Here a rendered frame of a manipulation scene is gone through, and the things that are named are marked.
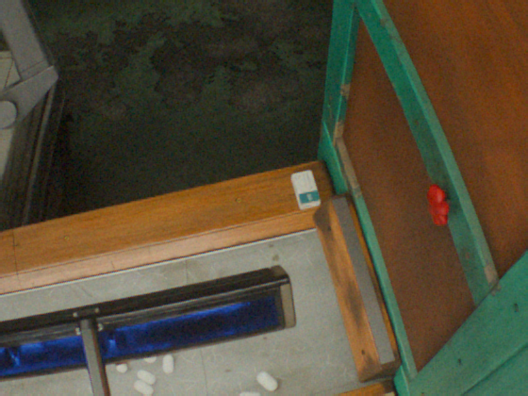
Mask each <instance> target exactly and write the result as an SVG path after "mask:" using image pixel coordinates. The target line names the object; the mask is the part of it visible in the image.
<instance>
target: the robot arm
mask: <svg viewBox="0 0 528 396"><path fill-rule="evenodd" d="M32 11H33V10H31V6H29V3H28V1H27V0H0V28H1V31H2V35H4V39H5V40H6V43H7V46H8V49H9V51H10V53H11V55H12V57H13V59H14V61H13V62H14V63H15V65H16V66H15V68H16V69H17V73H18V75H19V77H20V80H18V81H17V82H14V83H13V84H11V85H8V86H7V87H5V88H4V89H2V90H1V91H0V129H4V130H10V129H12V128H13V127H15V126H16V125H18V124H19V123H20V122H21V120H24V119H25V118H26V116H27V115H28V113H29V112H30V111H31V110H32V109H33V107H34V106H35V105H37V104H38V103H39V101H40V100H41V98H42V97H43V96H44V95H45V94H46V93H47V92H48V91H49V89H50V87H51V86H52V85H53V84H54V83H55V82H56V81H57V80H58V79H59V75H60V74H61V71H62V70H61V68H60V67H59V63H58V61H57V60H54V59H53V56H52V54H51V50H49V48H48V45H46V41H45V40H44V39H43V35H42V34H41V31H40V27H39V26H38V23H37V22H36V18H35V17H34V14H33V12H32Z"/></svg>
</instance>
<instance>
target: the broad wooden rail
mask: <svg viewBox="0 0 528 396"><path fill-rule="evenodd" d="M307 171H312V173H313V177H314V180H315V183H316V187H317V190H318V193H319V196H320V199H321V201H320V204H319V205H318V206H311V207H307V208H302V209H301V208H300V207H299V205H298V201H297V198H296V195H295V191H294V188H293V185H292V181H291V175H292V174H294V173H302V172H307ZM334 195H336V192H335V189H334V185H332V181H331V178H330V175H329V172H328V170H327V167H326V164H325V162H324V160H320V161H315V162H310V163H306V164H301V165H296V166H292V167H287V168H284V169H279V170H273V171H269V172H265V173H257V174H251V175H246V176H243V177H238V178H234V179H229V180H224V181H220V182H215V183H210V184H206V186H202V187H198V188H192V189H187V190H180V191H175V192H171V193H166V194H162V195H158V196H153V197H149V198H144V199H140V200H137V201H132V202H128V203H123V204H118V205H116V206H107V207H104V208H99V209H95V210H92V211H87V212H84V213H79V214H75V215H72V216H68V217H64V218H60V219H58V218H55V219H53V220H49V221H45V222H41V223H34V224H31V225H27V226H24V227H21V226H20V227H17V228H13V229H9V230H6V231H3V232H0V295H4V294H6V295H7V294H11V293H13V292H16V293H17V292H20V291H23V290H30V289H36V288H39V289H40V288H43V287H47V286H51V285H52V286H54V285H57V284H61V283H64V282H67V283H69V282H72V281H75V280H79V279H87V278H91V277H94V276H98V275H102V274H103V275H106V274H110V273H114V272H121V271H124V270H133V269H137V268H140V267H144V266H149V265H153V264H157V263H161V262H165V261H170V260H171V261H174V260H178V259H182V258H187V257H191V256H198V255H202V254H207V253H211V252H216V251H220V250H224V249H229V248H233V247H238V246H241V245H245V244H250V243H255V242H260V241H263V240H268V239H275V238H281V237H284V236H289V234H293V233H298V232H303V231H306V230H311V229H315V228H316V226H315V224H314V221H313V215H314V213H315V212H316V211H317V209H318V208H319V207H320V206H321V205H322V204H323V203H324V202H325V201H326V200H327V199H328V198H329V197H330V196H334Z"/></svg>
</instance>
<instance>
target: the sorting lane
mask: <svg viewBox="0 0 528 396"><path fill-rule="evenodd" d="M278 264H280V265H282V266H283V269H284V270H285V271H286V272H287V273H288V274H289V277H290V281H291V284H292V290H293V298H294V305H295V311H296V318H297V325H296V326H294V327H291V328H288V329H286V328H284V330H281V331H277V332H272V333H269V334H265V335H261V336H257V337H253V338H246V339H242V340H234V341H230V342H226V343H222V344H218V345H214V346H210V347H203V348H198V349H194V350H190V351H183V352H179V353H176V354H171V356H172V357H173V372H172V373H170V374H168V373H167V372H165V371H164V370H163V361H162V360H163V357H164V356H165V355H161V356H158V357H157V358H156V360H155V361H154V362H152V363H147V362H146V361H145V360H144V359H143V360H141V359H139V360H135V361H132V362H130V361H128V362H126V365H127V371H126V372H124V373H121V372H120V371H118V370H117V369H116V367H115V364H113V365H110V366H109V365H106V367H107V376H108V381H109V383H110V387H111V394H112V396H147V395H144V394H143V393H141V392H139V391H137V390H135V388H134V384H135V382H136V381H139V380H140V379H139V378H138V376H137V374H138V372H139V370H145V371H148V372H150V373H152V374H153V375H154V376H155V377H156V381H155V383H154V384H153V385H150V386H152V387H153V389H154V393H153V394H152V395H150V396H239V395H240V394H241V393H243V392H256V393H259V394H260V395H261V396H332V395H336V394H340V393H343V392H347V391H351V390H354V389H358V388H363V387H365V386H368V385H372V384H376V383H379V382H382V381H386V380H389V377H388V376H386V377H382V378H379V379H376V380H372V381H369V382H365V383H361V382H360V380H359V377H358V374H357V370H356V369H357V367H356V366H355V361H354V358H353V356H352V349H351V347H350V343H349V340H348V338H347V334H346V332H345V325H344V322H343V319H342V316H341V314H340V310H339V307H338V301H337V296H336V295H337V293H336V290H335V287H334V284H333V281H332V277H331V274H330V272H329V269H328V265H327V262H326V259H325V256H324V253H323V250H322V246H321V243H320V238H319V234H318V232H317V229H316V228H315V229H311V230H306V231H303V232H298V233H293V234H289V236H284V237H281V238H275V239H268V240H263V241H260V242H255V243H250V244H245V245H241V246H238V247H233V248H229V249H224V250H220V251H216V252H211V253H207V254H202V255H198V256H191V257H187V258H182V259H178V260H174V261H171V260H170V261H165V262H161V263H157V264H153V265H149V266H144V267H140V268H137V269H133V270H124V271H121V272H114V273H110V274H106V275H103V274H102V275H98V276H94V277H91V278H87V279H79V280H75V281H72V282H69V283H67V282H64V283H61V284H57V285H54V286H52V285H51V286H47V287H43V288H40V289H39V288H36V289H30V290H23V291H20V292H17V293H16V292H13V293H11V294H7V295H6V294H4V295H0V322H1V321H4V320H11V319H17V318H21V317H26V316H30V315H32V316H34V315H37V314H43V313H46V312H51V311H52V312H54V311H57V310H61V309H63V310H64V309H67V308H72V307H79V306H83V305H93V304H96V303H100V302H107V301H111V300H115V299H119V298H121V299H123V298H126V297H130V296H135V295H139V294H146V293H150V292H154V291H159V290H163V289H173V288H177V287H182V286H186V285H189V284H194V283H198V282H202V281H206V280H210V279H215V278H220V277H222V278H223V277H227V276H232V275H236V274H240V273H245V272H252V271H257V270H261V269H265V268H270V267H271V266H272V265H278ZM261 371H266V372H267V373H268V374H269V375H270V376H271V377H272V378H273V379H275V380H276V381H277V383H278V387H277V388H276V389H275V390H267V389H266V388H264V387H263V386H262V385H261V384H260V383H259V382H258V381H257V379H256V377H257V375H258V374H259V373H260V372H261ZM0 396H92V393H91V392H90V379H89V373H88V371H87V369H85V370H79V371H70V372H67V371H66V372H64V373H56V374H50V375H44V376H37V377H31V378H26V379H20V380H13V381H7V382H2V383H0Z"/></svg>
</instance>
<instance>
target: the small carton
mask: <svg viewBox="0 0 528 396"><path fill-rule="evenodd" d="M291 181H292V185H293V188H294V191H295V195H296V198H297V201H298V205H299V207H300V208H301V209H302V208H307V207H311V206H318V205H319V204H320V201H321V199H320V196H319V193H318V190H317V187H316V183H315V180H314V177H313V173H312V171H307V172H302V173H294V174H292V175H291Z"/></svg>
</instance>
